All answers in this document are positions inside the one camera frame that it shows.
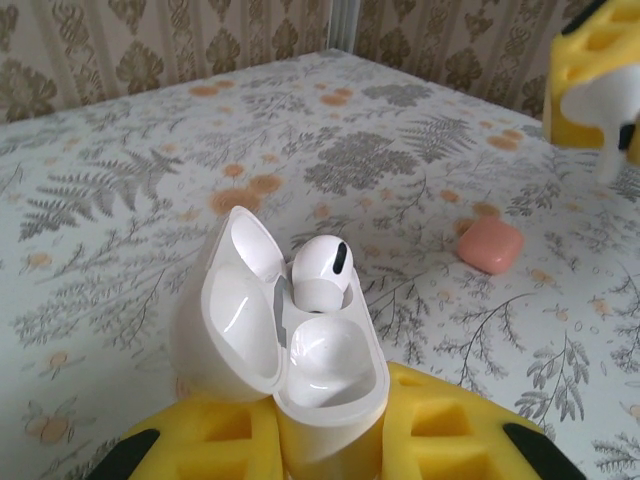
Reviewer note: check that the floral patterned table cover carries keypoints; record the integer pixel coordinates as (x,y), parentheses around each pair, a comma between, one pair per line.
(150,175)

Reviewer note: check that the white earbud charging case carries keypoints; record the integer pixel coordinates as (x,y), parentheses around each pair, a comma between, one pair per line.
(240,325)

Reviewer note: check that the pink earbud charging case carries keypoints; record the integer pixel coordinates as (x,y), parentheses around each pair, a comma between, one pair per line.
(490,245)

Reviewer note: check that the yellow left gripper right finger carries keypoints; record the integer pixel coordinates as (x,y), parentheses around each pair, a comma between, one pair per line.
(450,440)

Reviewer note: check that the aluminium corner post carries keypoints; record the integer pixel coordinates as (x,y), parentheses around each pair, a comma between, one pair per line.
(344,20)

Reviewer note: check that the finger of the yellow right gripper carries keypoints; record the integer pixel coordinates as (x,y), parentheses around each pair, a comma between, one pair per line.
(570,60)

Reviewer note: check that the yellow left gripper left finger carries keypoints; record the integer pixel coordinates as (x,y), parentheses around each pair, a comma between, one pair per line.
(210,440)

